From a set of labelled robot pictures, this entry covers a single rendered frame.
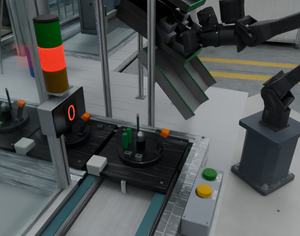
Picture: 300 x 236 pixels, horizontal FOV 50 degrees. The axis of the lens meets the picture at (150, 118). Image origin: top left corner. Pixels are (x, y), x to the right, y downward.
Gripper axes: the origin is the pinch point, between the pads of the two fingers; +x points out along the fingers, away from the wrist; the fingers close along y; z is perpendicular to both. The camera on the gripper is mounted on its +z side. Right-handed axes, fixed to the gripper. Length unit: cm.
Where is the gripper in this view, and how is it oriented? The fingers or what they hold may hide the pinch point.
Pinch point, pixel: (189, 37)
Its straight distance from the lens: 106.3
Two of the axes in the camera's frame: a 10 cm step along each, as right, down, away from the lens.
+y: -6.4, 3.4, -6.9
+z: -1.4, -9.3, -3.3
